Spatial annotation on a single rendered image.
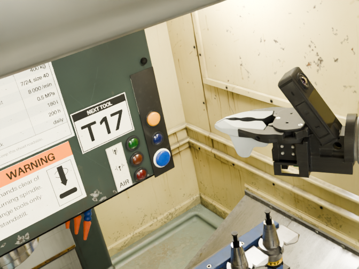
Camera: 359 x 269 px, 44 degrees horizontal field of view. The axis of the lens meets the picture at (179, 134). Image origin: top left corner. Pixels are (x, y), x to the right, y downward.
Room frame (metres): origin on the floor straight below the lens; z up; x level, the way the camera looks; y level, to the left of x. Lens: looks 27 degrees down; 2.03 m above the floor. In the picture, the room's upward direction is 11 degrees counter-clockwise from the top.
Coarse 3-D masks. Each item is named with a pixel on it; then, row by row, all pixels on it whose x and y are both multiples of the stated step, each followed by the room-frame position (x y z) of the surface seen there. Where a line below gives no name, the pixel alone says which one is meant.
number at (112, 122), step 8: (112, 112) 0.67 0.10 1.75; (120, 112) 0.68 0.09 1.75; (96, 120) 0.66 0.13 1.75; (104, 120) 0.66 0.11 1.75; (112, 120) 0.67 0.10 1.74; (120, 120) 0.68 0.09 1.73; (104, 128) 0.66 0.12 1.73; (112, 128) 0.67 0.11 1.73; (120, 128) 0.68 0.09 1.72; (128, 128) 0.68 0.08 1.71; (104, 136) 0.66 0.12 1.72
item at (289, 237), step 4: (276, 228) 0.94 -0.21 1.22; (280, 228) 0.94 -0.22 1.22; (284, 228) 0.93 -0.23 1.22; (288, 228) 0.93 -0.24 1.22; (280, 232) 0.92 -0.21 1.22; (284, 232) 0.92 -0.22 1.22; (288, 232) 0.92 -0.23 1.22; (292, 232) 0.91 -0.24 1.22; (280, 236) 0.91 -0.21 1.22; (284, 236) 0.90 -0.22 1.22; (288, 236) 0.90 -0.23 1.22; (292, 236) 0.90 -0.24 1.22; (296, 236) 0.90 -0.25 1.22; (284, 240) 0.89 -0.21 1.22; (288, 240) 0.89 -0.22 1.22; (292, 240) 0.88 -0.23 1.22; (296, 240) 0.88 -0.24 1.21; (288, 244) 0.88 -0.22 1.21
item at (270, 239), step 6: (264, 222) 0.88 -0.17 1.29; (264, 228) 0.88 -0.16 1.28; (270, 228) 0.87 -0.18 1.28; (264, 234) 0.87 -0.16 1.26; (270, 234) 0.87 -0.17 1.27; (276, 234) 0.87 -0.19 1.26; (264, 240) 0.87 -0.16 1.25; (270, 240) 0.86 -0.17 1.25; (276, 240) 0.87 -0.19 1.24; (264, 246) 0.87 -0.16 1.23; (270, 246) 0.86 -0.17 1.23; (276, 246) 0.86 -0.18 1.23
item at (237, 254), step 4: (232, 244) 0.83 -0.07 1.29; (240, 244) 0.82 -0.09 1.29; (232, 248) 0.82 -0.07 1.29; (236, 248) 0.81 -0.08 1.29; (240, 248) 0.81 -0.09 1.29; (232, 252) 0.82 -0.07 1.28; (236, 252) 0.81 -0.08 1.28; (240, 252) 0.81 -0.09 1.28; (244, 252) 0.82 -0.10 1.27; (232, 256) 0.82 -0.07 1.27; (236, 256) 0.81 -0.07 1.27; (240, 256) 0.81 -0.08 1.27; (244, 256) 0.82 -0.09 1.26; (232, 260) 0.82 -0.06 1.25; (236, 260) 0.81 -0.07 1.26; (240, 260) 0.81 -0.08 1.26; (244, 260) 0.81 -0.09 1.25; (232, 264) 0.82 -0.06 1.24; (236, 264) 0.81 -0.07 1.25; (240, 264) 0.81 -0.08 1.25; (244, 264) 0.81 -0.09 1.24; (232, 268) 0.81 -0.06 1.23; (236, 268) 0.81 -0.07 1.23; (240, 268) 0.80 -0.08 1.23; (244, 268) 0.81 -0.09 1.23
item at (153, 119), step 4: (152, 112) 0.71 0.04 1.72; (156, 112) 0.71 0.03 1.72; (148, 116) 0.70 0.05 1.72; (152, 116) 0.70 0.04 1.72; (156, 116) 0.70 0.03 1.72; (148, 120) 0.70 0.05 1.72; (152, 120) 0.70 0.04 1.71; (156, 120) 0.70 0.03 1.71; (152, 124) 0.70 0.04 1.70; (156, 124) 0.70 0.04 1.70
